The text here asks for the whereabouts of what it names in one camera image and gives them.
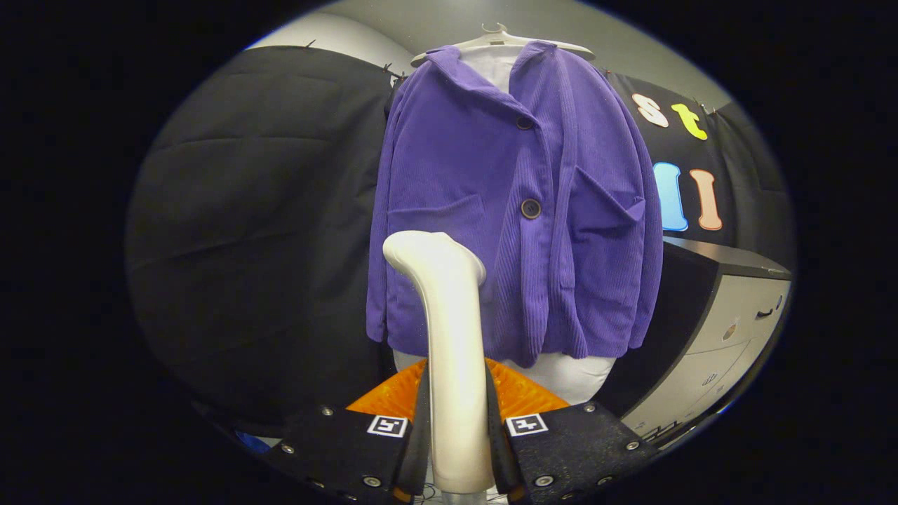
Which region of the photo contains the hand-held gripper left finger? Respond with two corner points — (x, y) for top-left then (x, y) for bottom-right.
(264, 360), (431, 505)

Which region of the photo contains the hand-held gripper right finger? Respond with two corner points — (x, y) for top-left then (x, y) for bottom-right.
(481, 359), (662, 505)

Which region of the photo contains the purple corduroy jacket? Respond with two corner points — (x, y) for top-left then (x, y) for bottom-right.
(366, 40), (664, 369)

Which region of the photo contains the white clothes hanger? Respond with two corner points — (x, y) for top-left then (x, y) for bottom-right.
(410, 23), (597, 69)

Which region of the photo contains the grey cabinet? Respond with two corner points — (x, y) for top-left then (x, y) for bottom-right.
(596, 236), (793, 447)

